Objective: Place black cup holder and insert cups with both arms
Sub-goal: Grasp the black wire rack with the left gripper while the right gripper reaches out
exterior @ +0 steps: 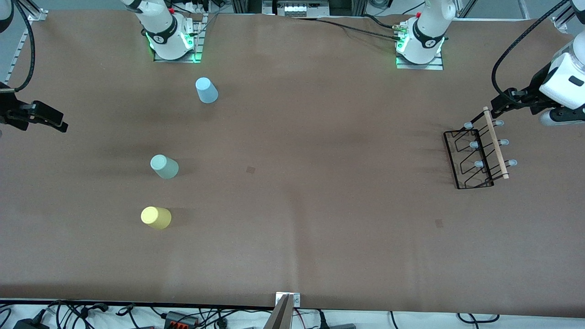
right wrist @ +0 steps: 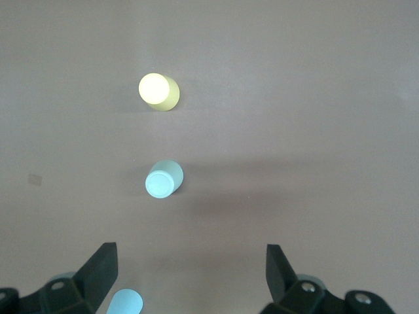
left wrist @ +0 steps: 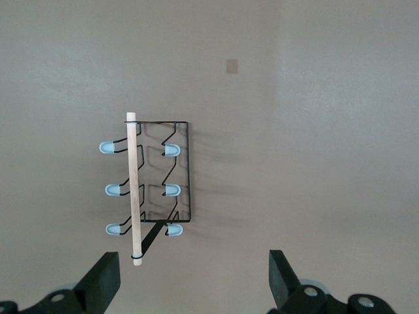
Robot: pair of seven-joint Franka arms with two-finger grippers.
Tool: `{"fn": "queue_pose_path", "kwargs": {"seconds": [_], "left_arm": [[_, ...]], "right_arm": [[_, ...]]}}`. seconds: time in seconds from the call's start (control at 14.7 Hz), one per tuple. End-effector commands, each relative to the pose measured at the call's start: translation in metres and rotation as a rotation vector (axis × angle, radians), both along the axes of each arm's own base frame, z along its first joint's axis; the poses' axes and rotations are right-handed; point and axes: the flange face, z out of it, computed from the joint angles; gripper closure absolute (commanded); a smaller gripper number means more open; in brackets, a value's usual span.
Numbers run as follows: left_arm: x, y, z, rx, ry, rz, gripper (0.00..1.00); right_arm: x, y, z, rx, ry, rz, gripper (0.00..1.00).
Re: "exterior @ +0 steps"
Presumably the black wire cup holder rack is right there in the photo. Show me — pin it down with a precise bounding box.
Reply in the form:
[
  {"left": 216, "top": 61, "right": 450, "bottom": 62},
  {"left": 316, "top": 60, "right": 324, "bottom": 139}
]
[{"left": 443, "top": 106, "right": 518, "bottom": 190}]

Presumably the looped black cable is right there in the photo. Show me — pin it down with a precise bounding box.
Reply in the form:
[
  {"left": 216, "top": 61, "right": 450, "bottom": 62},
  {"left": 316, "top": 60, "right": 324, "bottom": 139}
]
[{"left": 457, "top": 312, "right": 500, "bottom": 324}]

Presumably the pale green plastic cup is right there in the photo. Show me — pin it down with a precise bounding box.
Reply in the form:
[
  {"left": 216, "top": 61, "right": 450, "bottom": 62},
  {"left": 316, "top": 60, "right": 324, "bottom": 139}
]
[{"left": 150, "top": 154, "right": 180, "bottom": 180}]

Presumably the tangled black cable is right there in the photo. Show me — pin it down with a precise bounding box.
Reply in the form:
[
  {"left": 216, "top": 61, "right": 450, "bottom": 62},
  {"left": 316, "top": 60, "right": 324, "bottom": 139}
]
[{"left": 46, "top": 299, "right": 112, "bottom": 329}]

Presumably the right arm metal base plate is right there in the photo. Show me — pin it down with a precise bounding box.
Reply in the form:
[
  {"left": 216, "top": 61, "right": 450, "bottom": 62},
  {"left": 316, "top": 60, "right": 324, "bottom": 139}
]
[{"left": 153, "top": 13, "right": 205, "bottom": 63}]

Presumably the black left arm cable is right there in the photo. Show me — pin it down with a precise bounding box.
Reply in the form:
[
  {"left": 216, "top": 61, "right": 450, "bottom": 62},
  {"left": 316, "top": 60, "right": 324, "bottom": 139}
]
[{"left": 491, "top": 0, "right": 572, "bottom": 105}]

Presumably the black plug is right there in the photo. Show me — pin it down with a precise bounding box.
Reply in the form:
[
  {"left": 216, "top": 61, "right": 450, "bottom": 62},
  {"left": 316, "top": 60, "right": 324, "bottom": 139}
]
[{"left": 315, "top": 310, "right": 357, "bottom": 329}]

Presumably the yellow plastic cup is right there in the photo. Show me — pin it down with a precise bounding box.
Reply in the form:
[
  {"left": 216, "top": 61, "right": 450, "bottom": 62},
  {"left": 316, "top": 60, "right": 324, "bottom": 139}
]
[{"left": 141, "top": 207, "right": 172, "bottom": 230}]

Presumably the aluminium profile bar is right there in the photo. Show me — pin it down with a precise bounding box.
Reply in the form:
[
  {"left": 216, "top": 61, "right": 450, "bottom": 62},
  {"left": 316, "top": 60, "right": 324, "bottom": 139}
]
[{"left": 263, "top": 295, "right": 295, "bottom": 329}]

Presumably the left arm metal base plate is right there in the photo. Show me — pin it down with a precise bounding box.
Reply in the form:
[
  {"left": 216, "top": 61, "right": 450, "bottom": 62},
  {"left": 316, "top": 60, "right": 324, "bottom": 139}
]
[{"left": 395, "top": 46, "right": 445, "bottom": 70}]

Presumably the white metal bracket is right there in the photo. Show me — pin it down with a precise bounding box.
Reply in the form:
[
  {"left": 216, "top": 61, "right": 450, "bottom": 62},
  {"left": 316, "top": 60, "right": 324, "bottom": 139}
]
[{"left": 275, "top": 292, "right": 301, "bottom": 308}]

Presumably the perforated aluminium rail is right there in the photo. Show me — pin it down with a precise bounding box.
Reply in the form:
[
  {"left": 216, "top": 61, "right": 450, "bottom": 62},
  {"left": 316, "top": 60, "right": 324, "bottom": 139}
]
[{"left": 0, "top": 21, "right": 32, "bottom": 99}]

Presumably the thick black table cable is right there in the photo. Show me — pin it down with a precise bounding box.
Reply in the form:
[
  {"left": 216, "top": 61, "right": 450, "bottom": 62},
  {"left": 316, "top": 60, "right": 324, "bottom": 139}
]
[{"left": 359, "top": 13, "right": 398, "bottom": 30}]

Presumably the thin black table cable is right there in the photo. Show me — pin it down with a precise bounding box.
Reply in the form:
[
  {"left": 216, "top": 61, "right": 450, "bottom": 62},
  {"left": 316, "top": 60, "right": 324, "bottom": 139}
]
[{"left": 292, "top": 16, "right": 405, "bottom": 42}]

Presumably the black power adapter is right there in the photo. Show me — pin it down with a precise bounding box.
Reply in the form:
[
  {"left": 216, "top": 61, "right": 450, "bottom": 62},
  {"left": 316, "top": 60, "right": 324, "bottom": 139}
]
[{"left": 13, "top": 318, "right": 50, "bottom": 329}]

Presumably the metal corner bracket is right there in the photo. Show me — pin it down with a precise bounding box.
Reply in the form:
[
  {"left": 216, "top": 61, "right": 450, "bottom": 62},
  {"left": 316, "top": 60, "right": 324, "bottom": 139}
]
[{"left": 18, "top": 0, "right": 48, "bottom": 22}]

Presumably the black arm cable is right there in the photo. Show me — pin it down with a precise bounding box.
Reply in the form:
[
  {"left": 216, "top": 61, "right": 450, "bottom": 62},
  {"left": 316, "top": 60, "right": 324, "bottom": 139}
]
[
  {"left": 9, "top": 0, "right": 36, "bottom": 92},
  {"left": 491, "top": 0, "right": 572, "bottom": 105}
]

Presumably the orange black connector block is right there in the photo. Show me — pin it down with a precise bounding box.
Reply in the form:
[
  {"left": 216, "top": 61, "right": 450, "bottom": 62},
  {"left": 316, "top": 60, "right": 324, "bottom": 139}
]
[{"left": 164, "top": 311, "right": 200, "bottom": 328}]

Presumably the light blue plastic cup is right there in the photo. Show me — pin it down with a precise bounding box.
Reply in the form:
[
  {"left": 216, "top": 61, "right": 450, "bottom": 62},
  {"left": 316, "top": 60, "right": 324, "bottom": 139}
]
[{"left": 196, "top": 77, "right": 219, "bottom": 104}]

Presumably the white electronics box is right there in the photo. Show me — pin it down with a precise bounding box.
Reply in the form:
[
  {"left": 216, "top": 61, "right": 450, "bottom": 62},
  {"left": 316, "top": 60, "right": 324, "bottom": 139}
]
[{"left": 263, "top": 0, "right": 330, "bottom": 18}]

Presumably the large paper table cover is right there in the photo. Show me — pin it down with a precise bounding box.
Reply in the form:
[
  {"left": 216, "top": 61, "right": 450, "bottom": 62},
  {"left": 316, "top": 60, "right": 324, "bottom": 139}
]
[{"left": 0, "top": 9, "right": 585, "bottom": 318}]

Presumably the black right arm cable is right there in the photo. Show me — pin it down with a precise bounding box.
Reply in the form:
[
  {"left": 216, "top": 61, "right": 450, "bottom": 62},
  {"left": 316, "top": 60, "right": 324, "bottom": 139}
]
[{"left": 9, "top": 0, "right": 36, "bottom": 92}]

